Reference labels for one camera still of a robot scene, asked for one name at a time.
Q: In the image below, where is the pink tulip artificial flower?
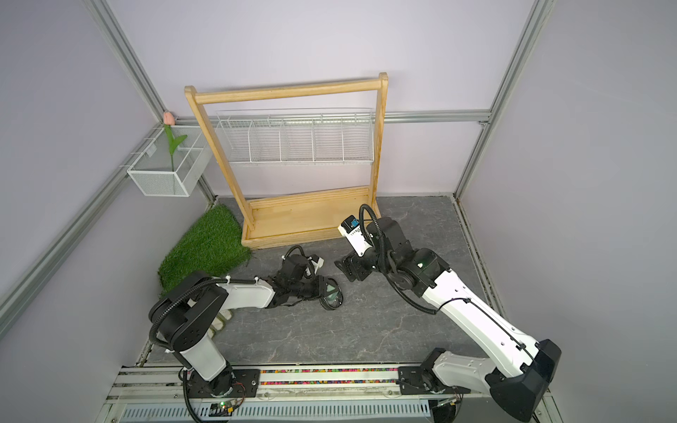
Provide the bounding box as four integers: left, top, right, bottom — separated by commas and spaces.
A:
163, 111, 187, 170

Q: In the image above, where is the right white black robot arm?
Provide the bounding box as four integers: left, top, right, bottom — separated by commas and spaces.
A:
335, 215, 562, 422

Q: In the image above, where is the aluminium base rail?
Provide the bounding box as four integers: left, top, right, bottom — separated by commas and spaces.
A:
105, 361, 554, 411

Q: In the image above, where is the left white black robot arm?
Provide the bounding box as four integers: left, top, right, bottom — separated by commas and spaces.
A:
148, 253, 324, 397

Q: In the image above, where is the white wire basket shelf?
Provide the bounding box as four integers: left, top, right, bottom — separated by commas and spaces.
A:
215, 108, 375, 164

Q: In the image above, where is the white mesh wall basket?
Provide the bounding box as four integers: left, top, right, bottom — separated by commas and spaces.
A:
127, 126, 213, 197

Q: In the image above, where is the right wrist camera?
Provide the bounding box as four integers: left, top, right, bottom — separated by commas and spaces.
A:
338, 215, 376, 257

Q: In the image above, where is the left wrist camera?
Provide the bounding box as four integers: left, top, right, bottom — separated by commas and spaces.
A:
308, 254, 324, 275

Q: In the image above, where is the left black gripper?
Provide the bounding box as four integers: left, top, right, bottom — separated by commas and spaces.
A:
289, 275, 339, 300

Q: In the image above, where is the green artificial grass mat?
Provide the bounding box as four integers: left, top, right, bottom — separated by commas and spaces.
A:
158, 204, 251, 294

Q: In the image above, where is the wooden rack frame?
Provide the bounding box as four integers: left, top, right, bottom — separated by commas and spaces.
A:
184, 72, 389, 250

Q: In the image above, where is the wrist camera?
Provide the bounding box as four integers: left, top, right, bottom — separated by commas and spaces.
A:
338, 215, 376, 257
308, 254, 324, 275

